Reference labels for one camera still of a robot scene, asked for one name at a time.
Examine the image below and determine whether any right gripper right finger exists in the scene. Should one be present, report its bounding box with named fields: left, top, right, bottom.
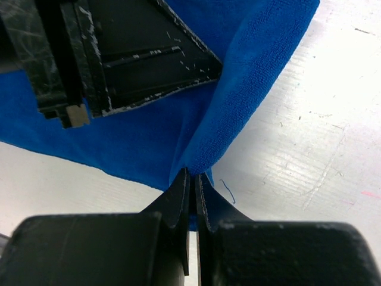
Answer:
left=195, top=174, right=380, bottom=285

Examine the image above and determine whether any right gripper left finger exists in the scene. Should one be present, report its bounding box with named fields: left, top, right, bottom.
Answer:
left=1, top=169, right=190, bottom=285

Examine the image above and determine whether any dark blue towel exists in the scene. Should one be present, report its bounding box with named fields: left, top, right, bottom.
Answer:
left=1, top=1, right=319, bottom=190

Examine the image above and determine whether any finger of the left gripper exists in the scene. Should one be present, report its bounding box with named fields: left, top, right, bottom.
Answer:
left=1, top=1, right=91, bottom=128
left=74, top=1, right=223, bottom=117

